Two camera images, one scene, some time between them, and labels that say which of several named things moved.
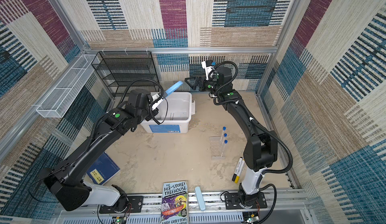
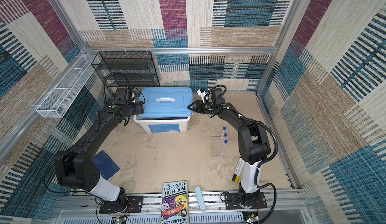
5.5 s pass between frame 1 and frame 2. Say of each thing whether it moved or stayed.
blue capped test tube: stayed
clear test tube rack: stayed
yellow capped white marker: stayed
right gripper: moved
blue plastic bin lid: moved
